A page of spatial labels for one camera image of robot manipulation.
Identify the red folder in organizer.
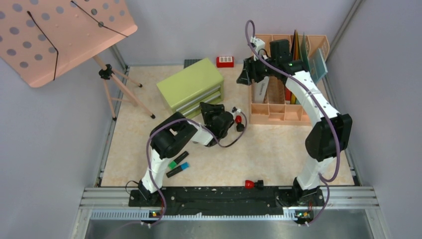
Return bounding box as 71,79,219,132
284,87,296,104

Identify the gray lego baseplate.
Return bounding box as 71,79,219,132
184,59,202,68

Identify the yellow plastic clip folder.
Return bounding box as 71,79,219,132
292,29,300,61

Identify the beige plastic file organizer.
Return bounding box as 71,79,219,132
249,34,330,126

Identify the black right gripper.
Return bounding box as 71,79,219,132
237,53,278,86

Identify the white paper booklet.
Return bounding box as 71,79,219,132
252,76,269,104

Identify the red black dumbbell half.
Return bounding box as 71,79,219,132
244,180,264,190

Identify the green metal drawer cabinet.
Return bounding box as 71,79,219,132
156,58,225,119

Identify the red and black dumbbell toy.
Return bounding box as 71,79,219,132
234,115,245,132

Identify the red small box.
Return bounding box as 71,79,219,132
215,56,234,68

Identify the pink music stand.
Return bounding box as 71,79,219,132
0,0,143,107

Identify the black blue highlighter marker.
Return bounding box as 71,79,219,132
166,162,190,178

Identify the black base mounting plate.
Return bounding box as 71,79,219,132
128,186,324,216

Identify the light blue hardcover book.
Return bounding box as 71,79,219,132
309,48,328,85

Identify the teal plastic folder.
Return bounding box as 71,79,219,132
300,34,310,71

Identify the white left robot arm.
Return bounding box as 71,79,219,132
138,102,244,206

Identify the black green highlighter marker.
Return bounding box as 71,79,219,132
168,151,189,170

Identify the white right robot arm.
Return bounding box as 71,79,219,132
236,37,352,205

